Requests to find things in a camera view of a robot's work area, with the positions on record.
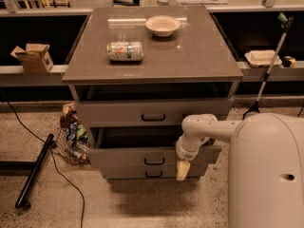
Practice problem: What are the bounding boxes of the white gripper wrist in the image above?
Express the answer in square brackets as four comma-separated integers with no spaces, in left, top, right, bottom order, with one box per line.
[176,134,202,181]

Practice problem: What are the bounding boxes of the grey drawer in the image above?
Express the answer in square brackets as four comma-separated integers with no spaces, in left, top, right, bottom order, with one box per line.
[86,125,222,169]
[75,99,233,127]
[101,165,208,180]

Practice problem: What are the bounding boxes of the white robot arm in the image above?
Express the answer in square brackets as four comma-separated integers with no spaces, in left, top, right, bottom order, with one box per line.
[176,113,304,228]

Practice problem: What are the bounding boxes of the grey bottom drawer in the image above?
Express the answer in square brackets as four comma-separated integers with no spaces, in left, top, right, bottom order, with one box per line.
[101,165,208,180]

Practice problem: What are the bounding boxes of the grey top drawer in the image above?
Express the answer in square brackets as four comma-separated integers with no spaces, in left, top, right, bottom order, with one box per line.
[75,99,233,127]

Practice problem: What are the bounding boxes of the grey drawer cabinet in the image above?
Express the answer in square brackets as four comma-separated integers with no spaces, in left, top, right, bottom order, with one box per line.
[62,6,244,185]

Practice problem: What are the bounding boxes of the open cardboard box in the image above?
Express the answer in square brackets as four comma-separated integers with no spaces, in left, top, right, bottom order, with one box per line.
[10,44,53,74]

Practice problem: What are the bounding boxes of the white takeout container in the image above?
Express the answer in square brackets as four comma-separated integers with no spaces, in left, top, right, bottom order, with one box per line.
[244,49,282,67]

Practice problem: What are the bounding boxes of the green white soda can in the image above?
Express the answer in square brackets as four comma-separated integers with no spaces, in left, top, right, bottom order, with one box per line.
[106,42,143,62]

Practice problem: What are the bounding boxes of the white paper bowl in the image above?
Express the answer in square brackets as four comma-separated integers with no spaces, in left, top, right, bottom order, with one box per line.
[145,15,181,37]

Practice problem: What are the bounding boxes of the yellow tape measure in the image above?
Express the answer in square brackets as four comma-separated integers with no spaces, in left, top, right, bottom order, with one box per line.
[282,56,296,67]

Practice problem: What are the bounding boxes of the black metal leg bar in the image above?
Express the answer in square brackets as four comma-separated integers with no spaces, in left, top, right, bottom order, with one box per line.
[15,134,54,210]

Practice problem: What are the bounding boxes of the grabber reacher tool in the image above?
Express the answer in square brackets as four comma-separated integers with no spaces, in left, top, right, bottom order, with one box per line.
[242,12,294,119]

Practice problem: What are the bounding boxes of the wire basket with trash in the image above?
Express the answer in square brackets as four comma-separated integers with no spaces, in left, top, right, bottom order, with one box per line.
[55,103,93,165]

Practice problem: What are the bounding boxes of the black floor cable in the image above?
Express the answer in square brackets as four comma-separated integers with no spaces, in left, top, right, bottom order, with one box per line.
[0,90,86,228]

